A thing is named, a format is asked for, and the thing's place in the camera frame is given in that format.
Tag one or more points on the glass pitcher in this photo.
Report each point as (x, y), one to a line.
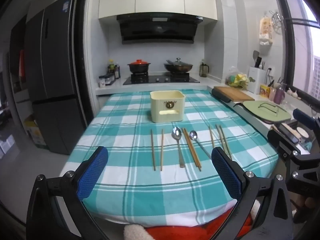
(203, 70)

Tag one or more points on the green pan lid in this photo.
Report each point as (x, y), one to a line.
(257, 113)

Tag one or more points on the black gas stove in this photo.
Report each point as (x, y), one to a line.
(160, 79)

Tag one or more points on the purple bottle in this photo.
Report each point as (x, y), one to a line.
(279, 96)

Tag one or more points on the grey spatula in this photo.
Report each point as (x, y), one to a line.
(255, 55)

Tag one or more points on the person's right hand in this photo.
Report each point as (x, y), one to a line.
(305, 205)

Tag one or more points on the white bowl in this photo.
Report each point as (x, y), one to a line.
(303, 133)

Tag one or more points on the plastic bag with sponges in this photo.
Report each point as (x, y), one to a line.
(236, 78)

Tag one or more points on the sauce bottle with yellow cap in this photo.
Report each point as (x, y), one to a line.
(111, 67)

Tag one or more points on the cardboard box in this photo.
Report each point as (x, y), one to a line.
(35, 132)

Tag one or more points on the dark sauce bottle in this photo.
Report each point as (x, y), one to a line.
(117, 72)

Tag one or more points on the garlic bulbs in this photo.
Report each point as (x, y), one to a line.
(293, 93)

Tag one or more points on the hanging snack bag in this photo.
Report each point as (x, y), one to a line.
(265, 28)

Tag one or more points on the wall socket with plug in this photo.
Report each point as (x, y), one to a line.
(270, 71)

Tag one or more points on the condiment bottles and jars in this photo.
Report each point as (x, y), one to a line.
(106, 80)

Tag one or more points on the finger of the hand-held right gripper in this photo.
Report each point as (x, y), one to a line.
(303, 120)
(282, 137)

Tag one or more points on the black range hood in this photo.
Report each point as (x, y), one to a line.
(157, 30)

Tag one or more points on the wooden cutting board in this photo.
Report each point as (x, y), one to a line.
(232, 93)

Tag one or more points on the black window frame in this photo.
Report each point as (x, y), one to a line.
(287, 30)

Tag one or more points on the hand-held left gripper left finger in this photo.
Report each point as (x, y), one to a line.
(93, 172)

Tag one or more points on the metal steamer rack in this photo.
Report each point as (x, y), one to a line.
(277, 21)

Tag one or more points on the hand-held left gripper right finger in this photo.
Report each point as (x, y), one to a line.
(226, 172)

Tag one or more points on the dark grey refrigerator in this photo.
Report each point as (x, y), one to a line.
(55, 80)

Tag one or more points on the teal checkered tablecloth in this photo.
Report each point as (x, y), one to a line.
(125, 180)

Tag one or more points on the small steel spoon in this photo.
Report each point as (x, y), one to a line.
(193, 135)

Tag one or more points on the wok with glass lid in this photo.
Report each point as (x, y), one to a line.
(178, 67)

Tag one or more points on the yellow seasoning packet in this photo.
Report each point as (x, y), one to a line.
(264, 91)

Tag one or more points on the black pot with red lid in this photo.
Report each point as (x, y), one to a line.
(138, 66)

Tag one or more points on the white kitchen tool holder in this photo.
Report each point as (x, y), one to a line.
(255, 81)

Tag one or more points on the large steel spoon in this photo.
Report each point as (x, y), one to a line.
(176, 133)

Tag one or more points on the red garment with white trim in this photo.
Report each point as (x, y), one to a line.
(200, 230)

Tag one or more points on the cream plastic utensil holder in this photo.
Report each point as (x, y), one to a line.
(162, 105)

